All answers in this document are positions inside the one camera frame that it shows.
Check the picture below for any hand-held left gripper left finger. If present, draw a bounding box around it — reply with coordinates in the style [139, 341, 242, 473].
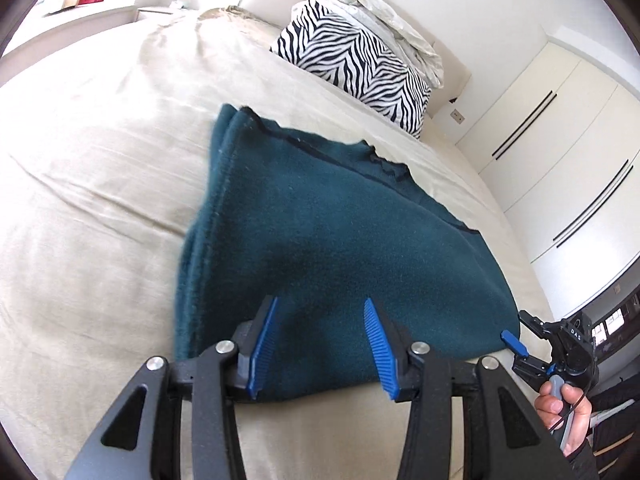
[65, 296, 279, 480]

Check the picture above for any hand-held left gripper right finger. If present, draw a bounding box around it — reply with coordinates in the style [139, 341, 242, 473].
[363, 298, 571, 480]

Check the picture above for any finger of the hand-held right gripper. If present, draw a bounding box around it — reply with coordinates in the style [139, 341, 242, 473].
[518, 309, 556, 349]
[501, 329, 554, 386]

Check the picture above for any dark teal sweater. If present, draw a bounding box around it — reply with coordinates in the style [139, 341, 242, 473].
[172, 103, 521, 403]

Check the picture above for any person's right forearm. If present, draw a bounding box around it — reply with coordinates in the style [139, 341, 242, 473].
[565, 439, 602, 480]

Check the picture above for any person's right hand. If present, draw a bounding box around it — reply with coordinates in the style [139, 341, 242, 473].
[534, 385, 595, 456]

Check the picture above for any dark cabinet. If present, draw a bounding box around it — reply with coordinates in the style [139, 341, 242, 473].
[575, 294, 638, 361]

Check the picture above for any white wardrobe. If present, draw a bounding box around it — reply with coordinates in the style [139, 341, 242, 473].
[457, 35, 640, 321]

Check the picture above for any beige bed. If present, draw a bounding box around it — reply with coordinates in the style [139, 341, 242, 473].
[0, 4, 566, 480]

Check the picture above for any zebra print pillow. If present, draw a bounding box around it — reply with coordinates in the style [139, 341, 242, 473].
[270, 0, 433, 140]

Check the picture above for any folded white duvet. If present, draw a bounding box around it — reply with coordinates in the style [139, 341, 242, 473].
[325, 0, 445, 88]

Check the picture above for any white nightstand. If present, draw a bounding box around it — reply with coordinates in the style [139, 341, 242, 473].
[136, 5, 191, 22]

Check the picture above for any black wardrobe handle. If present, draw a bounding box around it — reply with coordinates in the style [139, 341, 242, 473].
[492, 91, 555, 157]
[552, 160, 630, 242]
[497, 95, 559, 161]
[555, 165, 634, 251]

